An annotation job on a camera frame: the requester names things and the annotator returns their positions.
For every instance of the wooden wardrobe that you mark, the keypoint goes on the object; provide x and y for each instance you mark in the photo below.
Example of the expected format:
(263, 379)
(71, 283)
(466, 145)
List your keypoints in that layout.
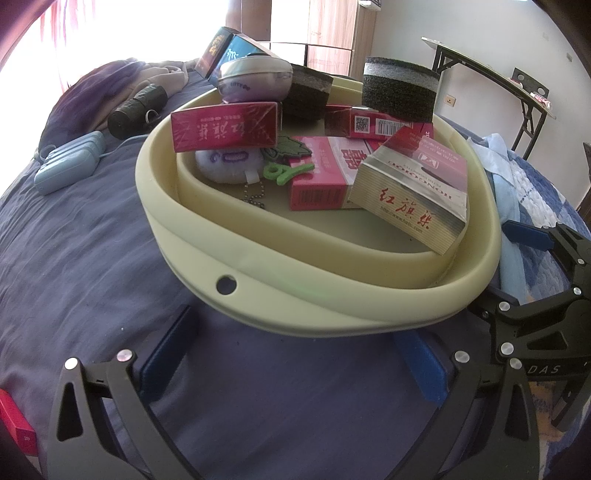
(341, 27)

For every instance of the green leaf patch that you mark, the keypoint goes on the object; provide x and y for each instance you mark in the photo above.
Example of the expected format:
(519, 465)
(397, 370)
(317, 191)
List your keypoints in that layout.
(288, 148)

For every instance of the dark printed box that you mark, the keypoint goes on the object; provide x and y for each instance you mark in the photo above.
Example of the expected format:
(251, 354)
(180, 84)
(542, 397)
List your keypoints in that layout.
(212, 49)

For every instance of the black-legged folding table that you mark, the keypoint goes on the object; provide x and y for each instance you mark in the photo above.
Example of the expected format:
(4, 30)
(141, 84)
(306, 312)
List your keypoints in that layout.
(480, 59)

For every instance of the red white packet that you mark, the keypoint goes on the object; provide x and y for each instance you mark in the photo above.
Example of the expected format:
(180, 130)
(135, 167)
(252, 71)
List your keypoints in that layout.
(542, 99)

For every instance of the dark blue bedsheet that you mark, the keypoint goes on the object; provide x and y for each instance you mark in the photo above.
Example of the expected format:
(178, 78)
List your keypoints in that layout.
(115, 258)

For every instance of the light blue cloth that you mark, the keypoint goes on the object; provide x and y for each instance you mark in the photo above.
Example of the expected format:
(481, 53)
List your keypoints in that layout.
(503, 194)

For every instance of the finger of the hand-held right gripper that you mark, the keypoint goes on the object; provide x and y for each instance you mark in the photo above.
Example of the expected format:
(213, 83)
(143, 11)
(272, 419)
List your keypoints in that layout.
(512, 318)
(528, 235)

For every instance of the pale yellow collapsible basin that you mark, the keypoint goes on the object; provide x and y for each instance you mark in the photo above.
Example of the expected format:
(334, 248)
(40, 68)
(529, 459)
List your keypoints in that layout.
(277, 295)

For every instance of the red box with clear wrap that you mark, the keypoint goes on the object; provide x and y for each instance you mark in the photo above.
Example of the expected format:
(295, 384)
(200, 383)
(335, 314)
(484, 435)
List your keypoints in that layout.
(221, 128)

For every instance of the dark grey foam cylinder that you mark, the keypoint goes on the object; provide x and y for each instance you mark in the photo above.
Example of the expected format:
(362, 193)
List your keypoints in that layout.
(397, 101)
(307, 97)

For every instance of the round zippered case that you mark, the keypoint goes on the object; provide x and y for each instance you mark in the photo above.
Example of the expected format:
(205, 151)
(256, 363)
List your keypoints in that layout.
(254, 79)

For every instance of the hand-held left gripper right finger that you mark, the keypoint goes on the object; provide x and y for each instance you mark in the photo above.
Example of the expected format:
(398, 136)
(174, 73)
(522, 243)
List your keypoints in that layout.
(422, 369)

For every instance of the pink box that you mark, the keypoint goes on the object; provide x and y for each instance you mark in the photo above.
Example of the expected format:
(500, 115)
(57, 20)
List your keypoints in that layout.
(323, 180)

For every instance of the white boxes on wardrobe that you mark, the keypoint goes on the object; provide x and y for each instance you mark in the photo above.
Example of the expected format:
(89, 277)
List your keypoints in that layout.
(369, 4)

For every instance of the purple cloth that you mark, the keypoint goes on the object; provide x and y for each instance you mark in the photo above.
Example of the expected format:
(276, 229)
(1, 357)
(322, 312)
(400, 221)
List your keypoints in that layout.
(87, 92)

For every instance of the white plush with blue print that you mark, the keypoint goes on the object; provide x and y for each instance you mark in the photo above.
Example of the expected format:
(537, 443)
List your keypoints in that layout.
(226, 168)

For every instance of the silver and red box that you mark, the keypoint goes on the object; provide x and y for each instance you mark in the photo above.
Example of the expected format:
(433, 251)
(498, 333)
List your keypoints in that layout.
(406, 198)

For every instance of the dark red box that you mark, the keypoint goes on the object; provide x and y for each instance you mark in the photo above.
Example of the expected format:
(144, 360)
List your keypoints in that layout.
(364, 124)

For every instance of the blue printed box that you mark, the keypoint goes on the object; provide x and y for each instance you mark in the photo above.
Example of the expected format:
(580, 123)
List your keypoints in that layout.
(240, 50)

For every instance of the light blue power strip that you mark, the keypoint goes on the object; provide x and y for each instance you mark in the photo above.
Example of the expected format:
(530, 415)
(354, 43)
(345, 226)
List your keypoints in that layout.
(64, 166)

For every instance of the black folded umbrella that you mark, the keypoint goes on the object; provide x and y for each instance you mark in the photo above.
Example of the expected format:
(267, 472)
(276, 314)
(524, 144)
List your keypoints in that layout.
(134, 111)

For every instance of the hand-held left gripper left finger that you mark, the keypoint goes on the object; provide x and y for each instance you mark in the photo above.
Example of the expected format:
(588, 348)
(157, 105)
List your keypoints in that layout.
(166, 357)

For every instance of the small red box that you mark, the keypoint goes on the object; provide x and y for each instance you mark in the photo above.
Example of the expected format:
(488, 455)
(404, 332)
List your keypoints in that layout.
(11, 415)

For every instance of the grey panel with holes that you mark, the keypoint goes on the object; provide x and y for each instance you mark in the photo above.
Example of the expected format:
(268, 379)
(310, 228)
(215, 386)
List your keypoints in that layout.
(528, 79)

